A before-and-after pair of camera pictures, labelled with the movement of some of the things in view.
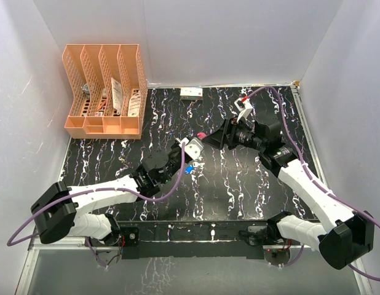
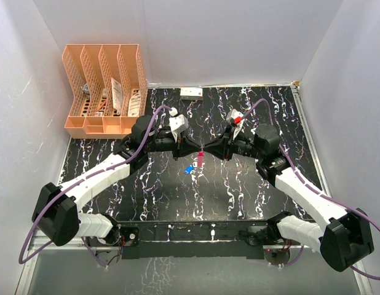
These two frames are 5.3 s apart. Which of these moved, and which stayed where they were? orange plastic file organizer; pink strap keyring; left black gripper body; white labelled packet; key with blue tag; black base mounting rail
Moved: pink strap keyring; left black gripper body
Stayed: black base mounting rail; white labelled packet; orange plastic file organizer; key with blue tag
